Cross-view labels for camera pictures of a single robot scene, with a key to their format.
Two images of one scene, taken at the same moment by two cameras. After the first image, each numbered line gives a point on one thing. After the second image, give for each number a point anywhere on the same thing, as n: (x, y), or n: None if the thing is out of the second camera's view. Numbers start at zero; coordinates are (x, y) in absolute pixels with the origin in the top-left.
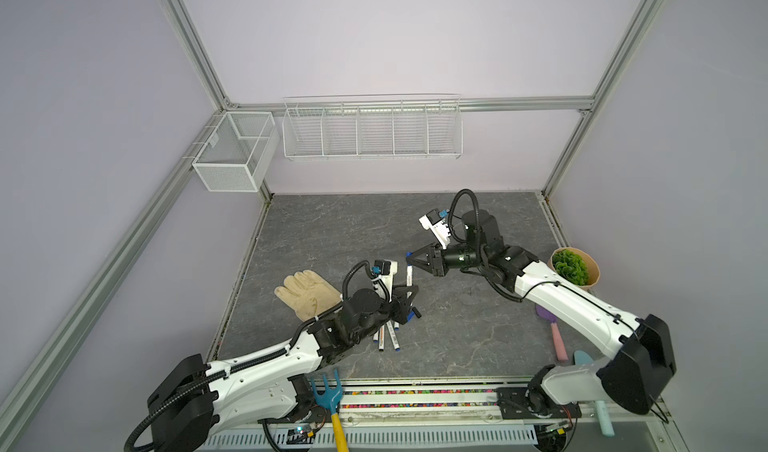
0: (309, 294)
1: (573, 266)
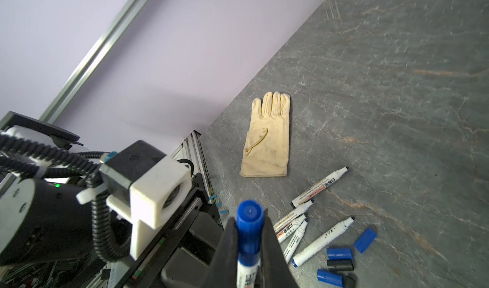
0: (265, 151)
1: None
